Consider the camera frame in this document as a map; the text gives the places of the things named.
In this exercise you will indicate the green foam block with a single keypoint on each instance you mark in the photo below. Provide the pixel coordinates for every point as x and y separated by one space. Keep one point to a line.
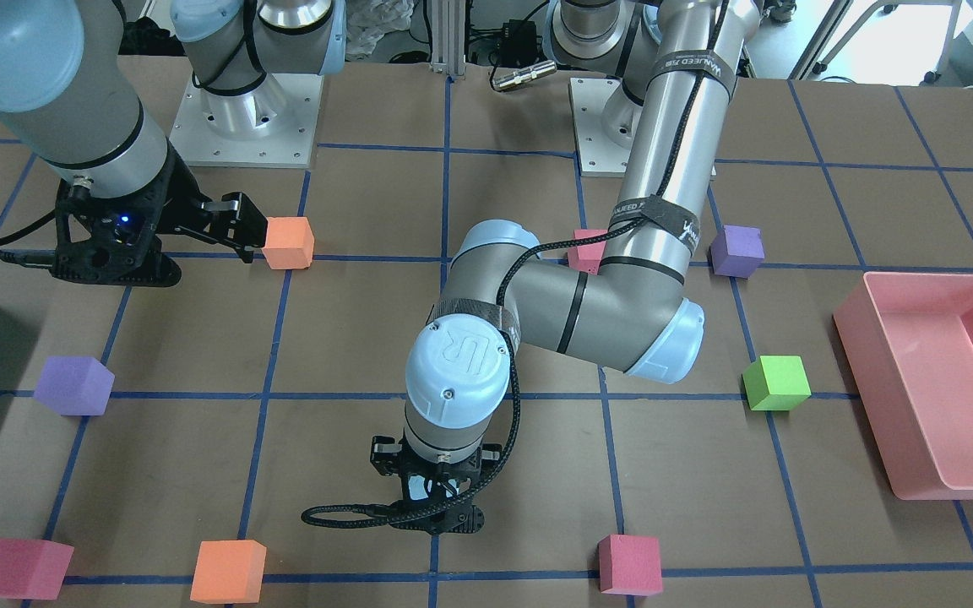
776 383

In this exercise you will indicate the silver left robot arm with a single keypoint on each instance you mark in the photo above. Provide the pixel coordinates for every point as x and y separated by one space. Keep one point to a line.
677 63

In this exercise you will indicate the pink block far corner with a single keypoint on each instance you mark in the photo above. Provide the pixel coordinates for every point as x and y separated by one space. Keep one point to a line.
33 569

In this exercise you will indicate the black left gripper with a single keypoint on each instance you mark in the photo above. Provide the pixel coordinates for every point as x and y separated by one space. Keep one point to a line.
384 451

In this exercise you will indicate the pink plastic tray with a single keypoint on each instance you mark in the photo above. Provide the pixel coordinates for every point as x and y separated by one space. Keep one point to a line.
909 341

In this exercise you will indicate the aluminium frame post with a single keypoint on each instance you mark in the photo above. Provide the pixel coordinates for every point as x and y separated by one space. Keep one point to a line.
448 24

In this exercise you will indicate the pink block near arm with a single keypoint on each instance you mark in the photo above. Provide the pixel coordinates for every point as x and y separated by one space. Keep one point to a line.
586 258

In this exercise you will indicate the orange block far side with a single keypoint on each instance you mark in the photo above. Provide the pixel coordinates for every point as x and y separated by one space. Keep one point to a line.
229 572

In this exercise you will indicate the pink block middle row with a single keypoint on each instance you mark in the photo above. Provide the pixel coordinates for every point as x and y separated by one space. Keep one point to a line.
630 565

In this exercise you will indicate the purple foam block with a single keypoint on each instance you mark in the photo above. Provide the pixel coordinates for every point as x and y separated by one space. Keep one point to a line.
74 385
737 251

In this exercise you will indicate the brass cylinder tool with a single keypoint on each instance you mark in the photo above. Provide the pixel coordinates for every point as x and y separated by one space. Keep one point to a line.
522 76

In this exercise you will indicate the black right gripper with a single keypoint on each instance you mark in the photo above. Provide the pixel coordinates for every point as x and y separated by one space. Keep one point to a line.
172 201

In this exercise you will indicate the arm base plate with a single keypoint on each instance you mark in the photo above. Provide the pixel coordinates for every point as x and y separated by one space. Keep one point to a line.
605 121
272 126

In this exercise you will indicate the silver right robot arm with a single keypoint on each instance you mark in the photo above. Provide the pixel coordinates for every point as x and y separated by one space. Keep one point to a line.
122 183

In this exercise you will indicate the orange block near arm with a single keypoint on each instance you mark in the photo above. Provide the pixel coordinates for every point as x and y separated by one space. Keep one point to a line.
289 243

